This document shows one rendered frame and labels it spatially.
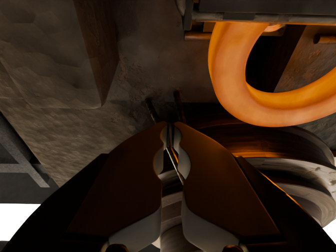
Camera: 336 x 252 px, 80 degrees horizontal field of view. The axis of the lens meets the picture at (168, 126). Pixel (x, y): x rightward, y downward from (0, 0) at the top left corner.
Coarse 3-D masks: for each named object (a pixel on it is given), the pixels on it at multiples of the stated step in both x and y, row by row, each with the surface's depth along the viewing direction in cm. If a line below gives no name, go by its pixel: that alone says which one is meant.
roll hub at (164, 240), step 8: (168, 232) 36; (176, 232) 34; (160, 240) 40; (168, 240) 35; (176, 240) 33; (184, 240) 32; (160, 248) 38; (168, 248) 34; (176, 248) 33; (184, 248) 31; (192, 248) 31
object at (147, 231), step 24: (120, 144) 10; (144, 144) 10; (168, 144) 12; (120, 168) 8; (144, 168) 8; (96, 192) 7; (120, 192) 7; (144, 192) 7; (96, 216) 6; (120, 216) 6; (144, 216) 6; (120, 240) 6; (144, 240) 7
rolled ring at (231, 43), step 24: (216, 24) 19; (240, 24) 16; (264, 24) 16; (216, 48) 18; (240, 48) 18; (216, 72) 20; (240, 72) 20; (216, 96) 22; (240, 96) 22; (264, 96) 24; (288, 96) 24; (312, 96) 23; (264, 120) 25; (288, 120) 25; (312, 120) 25
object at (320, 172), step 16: (240, 128) 32; (256, 128) 32; (224, 144) 30; (240, 144) 30; (256, 144) 30; (272, 144) 30; (288, 144) 31; (304, 144) 32; (256, 160) 27; (272, 160) 27; (288, 160) 27; (304, 160) 28; (320, 160) 29; (160, 176) 31; (176, 176) 31; (304, 176) 30; (320, 176) 30
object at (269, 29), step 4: (276, 24) 27; (280, 24) 27; (284, 24) 27; (268, 28) 27; (272, 28) 27; (276, 28) 27; (280, 28) 27; (284, 28) 28; (264, 32) 28; (268, 32) 28; (272, 32) 28; (276, 32) 28; (280, 32) 28
